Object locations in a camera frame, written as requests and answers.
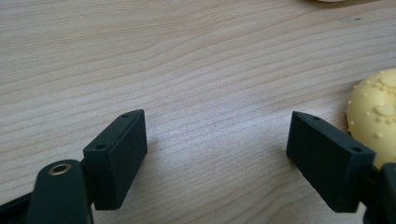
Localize yellow toy doughnut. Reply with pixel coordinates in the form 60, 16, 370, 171
346, 68, 396, 170

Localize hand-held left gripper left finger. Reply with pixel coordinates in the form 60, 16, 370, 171
82, 108, 149, 211

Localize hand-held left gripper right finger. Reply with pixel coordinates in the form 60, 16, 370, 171
285, 110, 376, 214

